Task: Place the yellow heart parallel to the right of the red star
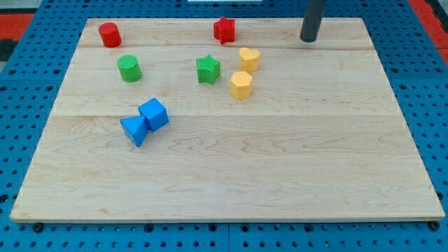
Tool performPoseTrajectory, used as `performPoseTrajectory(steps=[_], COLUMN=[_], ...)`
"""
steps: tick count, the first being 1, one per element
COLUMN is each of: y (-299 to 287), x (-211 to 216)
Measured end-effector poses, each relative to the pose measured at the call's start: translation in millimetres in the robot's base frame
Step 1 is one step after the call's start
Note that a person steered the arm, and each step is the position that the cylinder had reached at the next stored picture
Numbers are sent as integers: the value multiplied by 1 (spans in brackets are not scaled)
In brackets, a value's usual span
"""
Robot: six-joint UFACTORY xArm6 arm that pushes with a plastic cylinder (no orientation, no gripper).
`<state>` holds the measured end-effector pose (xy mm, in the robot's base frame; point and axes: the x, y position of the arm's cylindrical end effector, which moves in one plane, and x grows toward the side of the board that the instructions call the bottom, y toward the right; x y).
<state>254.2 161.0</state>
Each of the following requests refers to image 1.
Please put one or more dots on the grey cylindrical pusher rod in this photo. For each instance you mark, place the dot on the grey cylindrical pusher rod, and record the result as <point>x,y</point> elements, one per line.
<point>312,20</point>

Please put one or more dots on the light wooden board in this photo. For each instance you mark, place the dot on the light wooden board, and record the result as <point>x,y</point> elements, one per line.
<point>321,138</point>

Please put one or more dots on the blue cube block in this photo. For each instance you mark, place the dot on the blue cube block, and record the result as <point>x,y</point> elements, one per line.
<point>155,113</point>

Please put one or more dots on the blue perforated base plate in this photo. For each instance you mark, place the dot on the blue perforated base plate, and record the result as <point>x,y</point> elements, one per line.
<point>34,73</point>

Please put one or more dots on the green star block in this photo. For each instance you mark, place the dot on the green star block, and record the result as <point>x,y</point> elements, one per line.
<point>208,69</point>

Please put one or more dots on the red cylinder block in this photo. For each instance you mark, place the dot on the red cylinder block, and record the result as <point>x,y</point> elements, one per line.
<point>110,34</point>

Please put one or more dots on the yellow heart block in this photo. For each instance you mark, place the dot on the yellow heart block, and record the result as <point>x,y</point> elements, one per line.
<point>249,59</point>

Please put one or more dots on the red star block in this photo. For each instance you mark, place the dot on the red star block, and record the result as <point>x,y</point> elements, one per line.
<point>224,30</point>

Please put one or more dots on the yellow hexagon block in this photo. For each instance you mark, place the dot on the yellow hexagon block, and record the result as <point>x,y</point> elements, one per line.
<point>241,85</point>

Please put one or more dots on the green cylinder block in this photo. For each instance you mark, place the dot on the green cylinder block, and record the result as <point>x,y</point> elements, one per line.
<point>129,69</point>

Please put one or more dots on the blue triangle block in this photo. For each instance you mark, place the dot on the blue triangle block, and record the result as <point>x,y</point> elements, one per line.
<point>135,128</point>

